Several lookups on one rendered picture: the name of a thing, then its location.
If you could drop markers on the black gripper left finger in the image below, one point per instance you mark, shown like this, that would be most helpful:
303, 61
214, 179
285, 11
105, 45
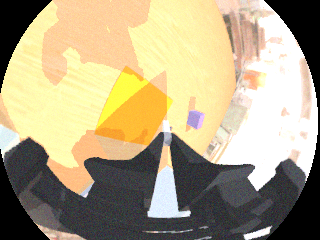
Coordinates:
139, 173

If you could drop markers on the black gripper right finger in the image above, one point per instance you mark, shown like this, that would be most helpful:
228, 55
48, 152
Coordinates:
194, 175

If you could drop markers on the orange flat square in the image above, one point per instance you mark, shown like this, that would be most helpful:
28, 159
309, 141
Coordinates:
134, 110

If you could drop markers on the purple box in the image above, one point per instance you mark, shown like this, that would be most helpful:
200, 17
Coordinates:
195, 118

